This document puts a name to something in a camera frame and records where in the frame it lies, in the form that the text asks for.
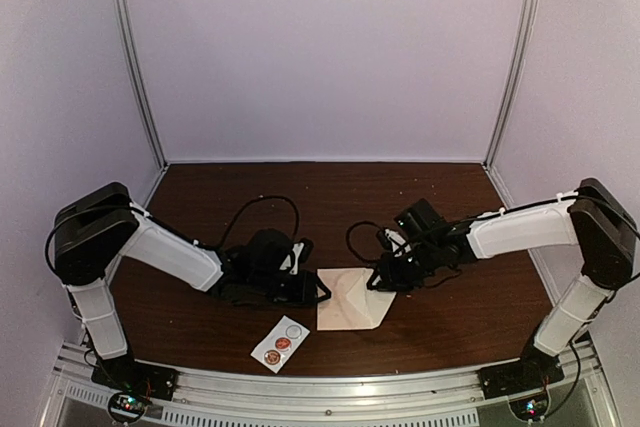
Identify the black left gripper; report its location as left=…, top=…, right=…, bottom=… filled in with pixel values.
left=250, top=271, right=331, bottom=308

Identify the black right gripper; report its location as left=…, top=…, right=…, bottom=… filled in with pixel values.
left=367, top=239, right=441, bottom=292

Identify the cream envelope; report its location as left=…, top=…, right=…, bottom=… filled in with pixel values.
left=316, top=267, right=396, bottom=331

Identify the sticker sheet with seals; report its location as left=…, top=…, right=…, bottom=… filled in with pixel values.
left=251, top=316, right=310, bottom=374

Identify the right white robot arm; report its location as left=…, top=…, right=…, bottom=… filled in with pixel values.
left=367, top=178, right=639, bottom=389

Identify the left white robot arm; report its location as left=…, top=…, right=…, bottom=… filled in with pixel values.
left=44, top=182, right=332, bottom=391

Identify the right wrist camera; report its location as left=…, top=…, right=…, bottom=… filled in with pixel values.
left=376, top=228, right=411, bottom=257

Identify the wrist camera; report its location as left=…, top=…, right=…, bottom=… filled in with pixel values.
left=280, top=238, right=314, bottom=276
left=376, top=228, right=411, bottom=257

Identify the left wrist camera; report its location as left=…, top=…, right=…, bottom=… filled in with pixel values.
left=280, top=238, right=314, bottom=276

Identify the right black camera cable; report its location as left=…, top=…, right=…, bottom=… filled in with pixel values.
left=346, top=220, right=384, bottom=266

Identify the black camera cable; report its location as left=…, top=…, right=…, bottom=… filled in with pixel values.
left=346, top=220, right=384, bottom=266
left=222, top=195, right=301, bottom=248

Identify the left black camera cable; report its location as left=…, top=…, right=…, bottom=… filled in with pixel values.
left=222, top=195, right=301, bottom=248

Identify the front aluminium rail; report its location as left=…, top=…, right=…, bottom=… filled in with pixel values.
left=35, top=341, right=622, bottom=426

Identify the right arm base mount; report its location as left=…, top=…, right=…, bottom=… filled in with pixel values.
left=478, top=338, right=564, bottom=423

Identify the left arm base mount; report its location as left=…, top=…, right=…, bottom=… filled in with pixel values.
left=84, top=348, right=178, bottom=426

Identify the right aluminium frame post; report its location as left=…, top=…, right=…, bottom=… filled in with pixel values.
left=482, top=0, right=546, bottom=168

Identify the aluminium frame post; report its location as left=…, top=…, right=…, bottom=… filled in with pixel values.
left=103, top=0, right=169, bottom=171
left=482, top=0, right=546, bottom=168

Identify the left aluminium frame post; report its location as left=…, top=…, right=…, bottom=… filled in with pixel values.
left=103, top=0, right=169, bottom=171

